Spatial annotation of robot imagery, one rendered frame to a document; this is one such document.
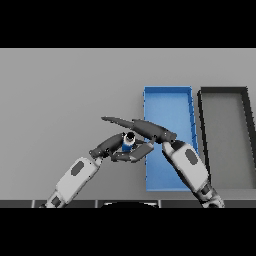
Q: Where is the robot right hand dark grey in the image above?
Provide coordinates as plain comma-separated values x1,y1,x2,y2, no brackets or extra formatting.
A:
100,115,178,145

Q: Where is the robot left hand dark grey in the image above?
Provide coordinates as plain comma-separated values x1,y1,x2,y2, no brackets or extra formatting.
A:
88,131,156,164

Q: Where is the blue bin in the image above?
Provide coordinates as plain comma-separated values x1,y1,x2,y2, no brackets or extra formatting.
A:
143,85,200,192

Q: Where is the dark grey bin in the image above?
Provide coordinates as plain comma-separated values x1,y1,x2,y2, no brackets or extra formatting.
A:
197,86,256,190

